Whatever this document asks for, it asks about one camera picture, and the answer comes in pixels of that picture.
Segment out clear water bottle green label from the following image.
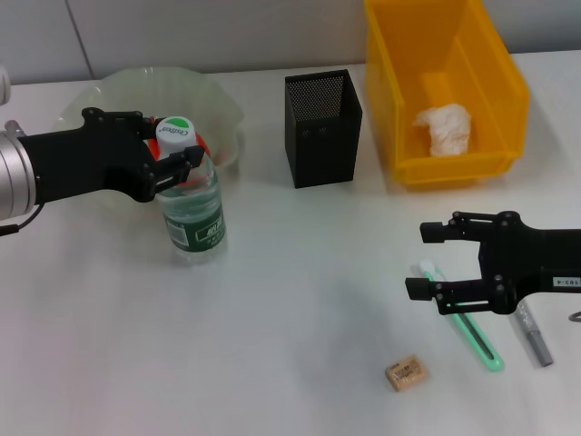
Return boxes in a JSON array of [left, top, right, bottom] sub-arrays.
[[153, 115, 227, 265]]

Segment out black mesh pen holder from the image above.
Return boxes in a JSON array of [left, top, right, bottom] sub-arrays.
[[284, 68, 363, 190]]

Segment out pale green glass fruit bowl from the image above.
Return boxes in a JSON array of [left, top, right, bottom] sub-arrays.
[[54, 66, 246, 205]]

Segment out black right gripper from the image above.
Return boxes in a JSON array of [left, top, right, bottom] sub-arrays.
[[405, 209, 581, 317]]

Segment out tan eraser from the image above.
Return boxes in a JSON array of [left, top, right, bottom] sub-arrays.
[[384, 354, 430, 391]]

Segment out green utility knife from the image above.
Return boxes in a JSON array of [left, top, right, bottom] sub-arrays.
[[410, 259, 504, 373]]

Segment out white paper ball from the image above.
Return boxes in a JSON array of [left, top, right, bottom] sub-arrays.
[[411, 103, 473, 158]]

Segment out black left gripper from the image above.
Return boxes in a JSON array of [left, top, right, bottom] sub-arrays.
[[17, 107, 205, 204]]

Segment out grey wrapped pen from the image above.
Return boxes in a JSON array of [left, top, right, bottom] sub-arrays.
[[510, 299, 555, 368]]

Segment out left gripper cable with plug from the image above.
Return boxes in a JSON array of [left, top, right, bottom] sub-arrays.
[[0, 120, 44, 237]]

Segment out yellow plastic bin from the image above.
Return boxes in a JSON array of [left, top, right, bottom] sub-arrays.
[[362, 0, 531, 186]]

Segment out red-orange toy orange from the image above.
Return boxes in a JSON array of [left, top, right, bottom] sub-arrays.
[[144, 134, 214, 190]]

